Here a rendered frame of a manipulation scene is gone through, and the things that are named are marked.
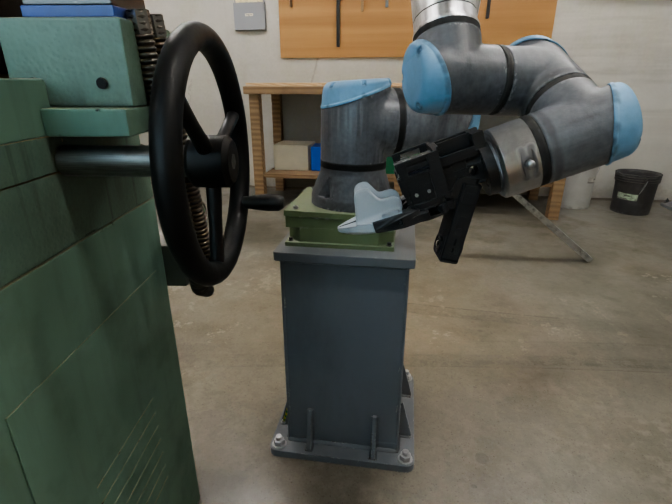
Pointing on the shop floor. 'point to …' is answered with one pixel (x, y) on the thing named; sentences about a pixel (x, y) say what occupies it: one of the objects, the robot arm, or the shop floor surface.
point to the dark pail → (634, 191)
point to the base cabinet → (94, 376)
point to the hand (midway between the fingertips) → (349, 231)
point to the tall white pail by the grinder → (579, 190)
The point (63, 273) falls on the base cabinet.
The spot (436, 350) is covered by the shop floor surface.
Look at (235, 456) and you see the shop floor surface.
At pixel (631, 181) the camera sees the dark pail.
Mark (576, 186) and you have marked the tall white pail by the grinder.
